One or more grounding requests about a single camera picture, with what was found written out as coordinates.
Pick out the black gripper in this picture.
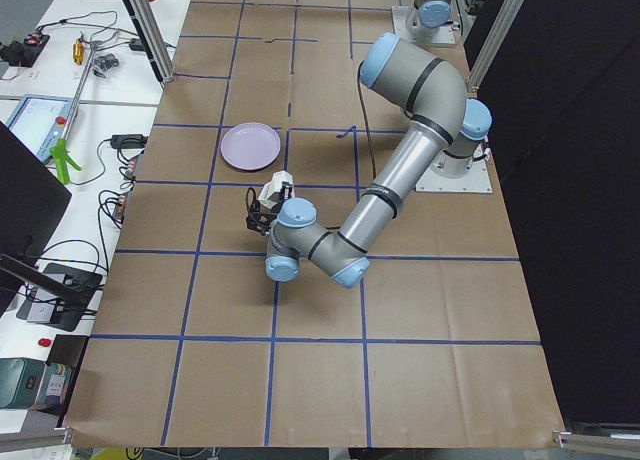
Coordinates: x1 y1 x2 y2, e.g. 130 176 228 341
245 181 295 236

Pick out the white angular cup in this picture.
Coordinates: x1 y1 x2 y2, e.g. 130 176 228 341
258 170 294 212

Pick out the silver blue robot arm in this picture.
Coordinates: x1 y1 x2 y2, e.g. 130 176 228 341
412 0 451 31
246 32 492 288

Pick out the lavender round plate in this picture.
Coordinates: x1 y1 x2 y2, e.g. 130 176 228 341
220 122 281 171

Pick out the black power adapter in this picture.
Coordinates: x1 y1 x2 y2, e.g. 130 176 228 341
109 134 148 149

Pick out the green grabber tool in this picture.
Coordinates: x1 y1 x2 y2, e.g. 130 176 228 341
50 42 97 185

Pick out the black monitor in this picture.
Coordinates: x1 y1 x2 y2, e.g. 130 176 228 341
0 122 74 301

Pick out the yellow brass tool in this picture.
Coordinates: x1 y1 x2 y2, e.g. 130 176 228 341
72 38 85 65

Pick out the teach pendant tablet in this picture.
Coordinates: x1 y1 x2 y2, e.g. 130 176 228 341
6 94 72 164

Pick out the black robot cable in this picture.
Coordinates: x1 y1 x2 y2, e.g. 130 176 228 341
355 59 379 179

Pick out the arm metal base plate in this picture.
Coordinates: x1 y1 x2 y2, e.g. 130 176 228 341
391 6 456 48
415 141 493 194

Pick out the aluminium frame post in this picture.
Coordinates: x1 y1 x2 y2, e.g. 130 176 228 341
122 0 174 84

